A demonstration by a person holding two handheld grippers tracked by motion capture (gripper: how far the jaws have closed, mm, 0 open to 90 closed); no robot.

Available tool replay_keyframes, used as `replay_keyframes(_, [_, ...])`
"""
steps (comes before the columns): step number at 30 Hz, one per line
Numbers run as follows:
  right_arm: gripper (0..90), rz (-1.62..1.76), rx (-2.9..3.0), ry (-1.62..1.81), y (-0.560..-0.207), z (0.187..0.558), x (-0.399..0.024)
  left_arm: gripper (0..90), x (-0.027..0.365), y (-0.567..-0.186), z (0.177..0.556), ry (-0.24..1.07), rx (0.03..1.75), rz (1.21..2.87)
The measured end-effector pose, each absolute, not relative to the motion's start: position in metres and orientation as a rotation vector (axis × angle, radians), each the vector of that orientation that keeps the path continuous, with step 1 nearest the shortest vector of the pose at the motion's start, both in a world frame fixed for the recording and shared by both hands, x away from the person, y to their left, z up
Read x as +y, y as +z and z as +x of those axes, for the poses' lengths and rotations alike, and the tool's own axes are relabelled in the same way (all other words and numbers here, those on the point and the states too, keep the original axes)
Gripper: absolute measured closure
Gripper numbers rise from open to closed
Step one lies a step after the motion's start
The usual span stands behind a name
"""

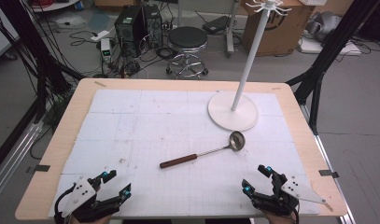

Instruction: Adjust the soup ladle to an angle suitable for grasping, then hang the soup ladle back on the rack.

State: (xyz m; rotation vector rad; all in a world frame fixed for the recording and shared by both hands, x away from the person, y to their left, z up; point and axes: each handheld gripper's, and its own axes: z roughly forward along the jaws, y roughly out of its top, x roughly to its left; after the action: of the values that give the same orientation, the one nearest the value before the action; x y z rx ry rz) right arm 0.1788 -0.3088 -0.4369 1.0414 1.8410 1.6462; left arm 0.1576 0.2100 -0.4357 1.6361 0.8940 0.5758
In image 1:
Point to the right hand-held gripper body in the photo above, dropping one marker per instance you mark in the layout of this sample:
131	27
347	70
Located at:
290	189

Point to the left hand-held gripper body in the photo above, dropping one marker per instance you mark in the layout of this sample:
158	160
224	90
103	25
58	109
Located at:
81	193

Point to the white hook rack stand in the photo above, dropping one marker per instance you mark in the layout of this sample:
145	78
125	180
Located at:
232	115

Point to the person's left hand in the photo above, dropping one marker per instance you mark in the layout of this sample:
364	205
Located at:
94	219

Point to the person's right hand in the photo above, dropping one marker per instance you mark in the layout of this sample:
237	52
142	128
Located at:
278	218

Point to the black tape strip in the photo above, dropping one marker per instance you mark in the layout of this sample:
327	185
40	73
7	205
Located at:
327	173
42	168

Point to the white grid mat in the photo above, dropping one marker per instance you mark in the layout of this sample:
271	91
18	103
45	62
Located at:
166	124

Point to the white device with green display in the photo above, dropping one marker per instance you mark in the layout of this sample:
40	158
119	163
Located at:
105	48

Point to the black metal stand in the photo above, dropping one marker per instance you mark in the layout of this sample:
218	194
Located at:
335	46
46	62

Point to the white flat board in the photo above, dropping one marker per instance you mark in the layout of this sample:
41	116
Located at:
327	48

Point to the cardboard box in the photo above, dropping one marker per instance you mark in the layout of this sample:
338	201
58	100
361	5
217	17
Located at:
278	34

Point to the white power strip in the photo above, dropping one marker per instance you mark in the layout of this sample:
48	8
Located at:
100	35

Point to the white metal table leg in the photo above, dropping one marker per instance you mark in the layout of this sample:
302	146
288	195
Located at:
230	31

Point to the large black computer tower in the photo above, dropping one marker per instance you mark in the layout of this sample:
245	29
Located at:
128	28

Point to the small black computer tower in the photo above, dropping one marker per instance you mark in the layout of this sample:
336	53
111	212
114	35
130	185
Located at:
153	29

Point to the black flat bag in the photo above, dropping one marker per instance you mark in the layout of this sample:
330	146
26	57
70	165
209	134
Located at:
216	24

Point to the black round stool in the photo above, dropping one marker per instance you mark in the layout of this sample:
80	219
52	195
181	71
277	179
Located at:
187	36

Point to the grey machine part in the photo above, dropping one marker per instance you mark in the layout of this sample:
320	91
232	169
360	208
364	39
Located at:
323	25

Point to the white cabinet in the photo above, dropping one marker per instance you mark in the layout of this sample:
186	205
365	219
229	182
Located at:
2	37

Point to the white round table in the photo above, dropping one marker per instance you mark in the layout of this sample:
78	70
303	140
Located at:
53	5

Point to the aluminium rail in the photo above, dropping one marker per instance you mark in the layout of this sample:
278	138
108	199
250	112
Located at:
13	160
327	161

